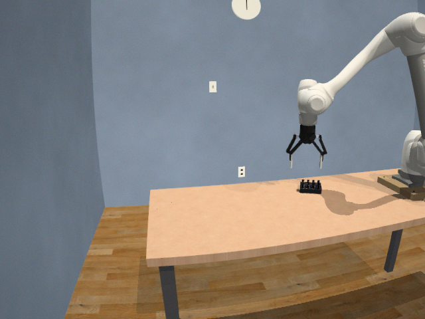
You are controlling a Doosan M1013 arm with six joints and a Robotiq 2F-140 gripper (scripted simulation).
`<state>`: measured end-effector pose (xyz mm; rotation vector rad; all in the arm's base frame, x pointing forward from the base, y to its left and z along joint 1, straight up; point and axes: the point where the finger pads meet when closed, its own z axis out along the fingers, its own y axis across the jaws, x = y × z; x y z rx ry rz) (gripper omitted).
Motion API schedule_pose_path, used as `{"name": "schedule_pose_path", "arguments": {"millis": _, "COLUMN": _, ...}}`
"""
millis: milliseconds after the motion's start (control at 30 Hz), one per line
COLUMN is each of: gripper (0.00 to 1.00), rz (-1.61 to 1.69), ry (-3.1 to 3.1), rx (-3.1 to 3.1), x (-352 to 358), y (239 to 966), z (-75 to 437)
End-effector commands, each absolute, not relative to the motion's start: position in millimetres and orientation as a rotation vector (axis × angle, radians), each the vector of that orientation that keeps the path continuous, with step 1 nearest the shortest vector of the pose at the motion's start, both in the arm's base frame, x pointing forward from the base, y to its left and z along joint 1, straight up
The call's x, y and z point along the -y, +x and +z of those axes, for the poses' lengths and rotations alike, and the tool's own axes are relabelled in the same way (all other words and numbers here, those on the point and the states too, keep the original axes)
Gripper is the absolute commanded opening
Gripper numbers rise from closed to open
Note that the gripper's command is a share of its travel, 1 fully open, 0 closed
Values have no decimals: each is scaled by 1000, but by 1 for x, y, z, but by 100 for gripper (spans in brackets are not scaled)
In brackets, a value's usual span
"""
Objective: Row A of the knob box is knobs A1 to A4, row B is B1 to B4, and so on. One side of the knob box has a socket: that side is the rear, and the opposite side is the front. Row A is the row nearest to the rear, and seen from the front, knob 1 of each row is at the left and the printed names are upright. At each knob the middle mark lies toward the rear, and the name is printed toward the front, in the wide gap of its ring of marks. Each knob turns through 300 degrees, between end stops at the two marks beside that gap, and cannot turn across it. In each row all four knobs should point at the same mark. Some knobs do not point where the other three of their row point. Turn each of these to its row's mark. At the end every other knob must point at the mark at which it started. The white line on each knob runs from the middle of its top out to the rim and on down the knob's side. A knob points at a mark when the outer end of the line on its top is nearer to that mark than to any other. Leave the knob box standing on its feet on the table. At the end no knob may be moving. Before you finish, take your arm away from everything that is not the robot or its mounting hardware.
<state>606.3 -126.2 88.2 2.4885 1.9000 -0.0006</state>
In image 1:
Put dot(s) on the black knob box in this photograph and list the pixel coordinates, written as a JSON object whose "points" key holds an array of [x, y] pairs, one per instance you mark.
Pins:
{"points": [[310, 187]]}

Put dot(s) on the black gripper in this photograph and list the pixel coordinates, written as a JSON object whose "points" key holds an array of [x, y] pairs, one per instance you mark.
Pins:
{"points": [[307, 136]]}

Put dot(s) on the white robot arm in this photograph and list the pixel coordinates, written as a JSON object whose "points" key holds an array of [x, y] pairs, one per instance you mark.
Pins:
{"points": [[407, 32]]}

